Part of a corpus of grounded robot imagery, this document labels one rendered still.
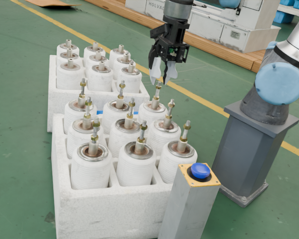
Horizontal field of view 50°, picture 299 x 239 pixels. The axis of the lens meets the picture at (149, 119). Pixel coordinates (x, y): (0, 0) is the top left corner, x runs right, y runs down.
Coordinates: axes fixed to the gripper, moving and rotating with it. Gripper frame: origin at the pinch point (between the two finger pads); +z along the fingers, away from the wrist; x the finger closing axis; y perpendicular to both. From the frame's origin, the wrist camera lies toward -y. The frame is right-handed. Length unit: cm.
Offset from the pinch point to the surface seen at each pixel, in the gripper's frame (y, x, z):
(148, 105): 0.1, -1.9, 9.2
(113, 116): 2.9, -14.7, 10.8
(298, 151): 5, 79, 34
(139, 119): 1.1, -4.7, 13.7
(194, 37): -146, 111, 27
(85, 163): 25.0, -28.8, 9.7
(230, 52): -112, 124, 27
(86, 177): 25.5, -28.5, 13.5
